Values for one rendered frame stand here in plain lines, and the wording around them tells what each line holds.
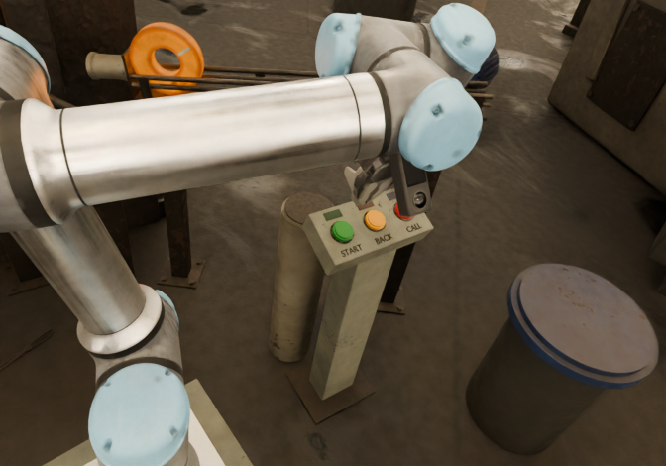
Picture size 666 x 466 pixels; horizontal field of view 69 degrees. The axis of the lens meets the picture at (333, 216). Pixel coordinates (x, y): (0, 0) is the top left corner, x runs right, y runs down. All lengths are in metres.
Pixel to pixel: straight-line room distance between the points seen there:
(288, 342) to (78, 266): 0.80
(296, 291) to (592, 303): 0.67
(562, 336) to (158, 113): 0.94
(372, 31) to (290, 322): 0.88
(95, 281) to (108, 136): 0.29
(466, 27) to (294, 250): 0.65
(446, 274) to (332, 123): 1.40
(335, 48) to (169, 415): 0.48
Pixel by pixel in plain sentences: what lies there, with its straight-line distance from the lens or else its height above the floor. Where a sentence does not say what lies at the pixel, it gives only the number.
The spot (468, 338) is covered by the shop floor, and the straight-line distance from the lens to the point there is 1.61.
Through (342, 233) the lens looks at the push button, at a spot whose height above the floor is 0.61.
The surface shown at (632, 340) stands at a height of 0.43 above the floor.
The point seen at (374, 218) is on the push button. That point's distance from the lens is 0.92.
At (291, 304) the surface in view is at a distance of 1.21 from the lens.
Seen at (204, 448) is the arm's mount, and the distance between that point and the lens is 0.90.
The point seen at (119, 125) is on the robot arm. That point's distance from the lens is 0.39.
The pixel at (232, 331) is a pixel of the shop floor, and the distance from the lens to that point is 1.47.
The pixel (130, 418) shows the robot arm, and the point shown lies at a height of 0.60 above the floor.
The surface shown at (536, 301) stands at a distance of 1.17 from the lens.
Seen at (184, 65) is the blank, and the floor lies 0.71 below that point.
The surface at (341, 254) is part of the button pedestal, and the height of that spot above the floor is 0.59.
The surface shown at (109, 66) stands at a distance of 1.22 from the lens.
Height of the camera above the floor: 1.20
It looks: 41 degrees down
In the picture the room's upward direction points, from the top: 11 degrees clockwise
